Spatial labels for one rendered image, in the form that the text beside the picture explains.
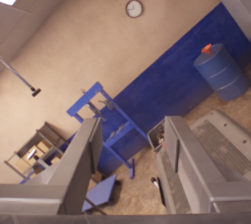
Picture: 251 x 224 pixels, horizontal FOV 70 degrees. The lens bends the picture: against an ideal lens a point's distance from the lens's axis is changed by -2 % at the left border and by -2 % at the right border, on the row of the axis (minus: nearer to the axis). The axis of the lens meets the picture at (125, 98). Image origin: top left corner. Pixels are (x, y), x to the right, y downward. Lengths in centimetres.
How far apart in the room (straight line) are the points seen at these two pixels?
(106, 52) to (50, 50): 113
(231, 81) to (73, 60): 295
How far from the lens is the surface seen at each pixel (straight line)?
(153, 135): 340
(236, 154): 86
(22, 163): 485
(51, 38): 406
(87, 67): 387
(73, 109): 359
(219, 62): 337
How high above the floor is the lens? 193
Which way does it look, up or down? 11 degrees down
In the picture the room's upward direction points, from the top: 44 degrees counter-clockwise
